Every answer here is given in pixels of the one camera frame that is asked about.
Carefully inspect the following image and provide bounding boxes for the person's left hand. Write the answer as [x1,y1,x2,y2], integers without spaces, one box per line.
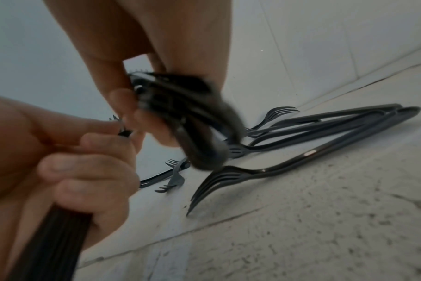
[0,94,145,281]

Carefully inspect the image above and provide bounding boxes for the person's right hand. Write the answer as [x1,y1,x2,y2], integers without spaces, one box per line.
[43,0,235,148]

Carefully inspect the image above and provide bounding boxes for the stack of black forks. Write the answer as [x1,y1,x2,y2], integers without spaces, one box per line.
[3,115,135,281]

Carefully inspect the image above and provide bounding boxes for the pile of black plastic forks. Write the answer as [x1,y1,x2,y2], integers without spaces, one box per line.
[139,103,421,218]

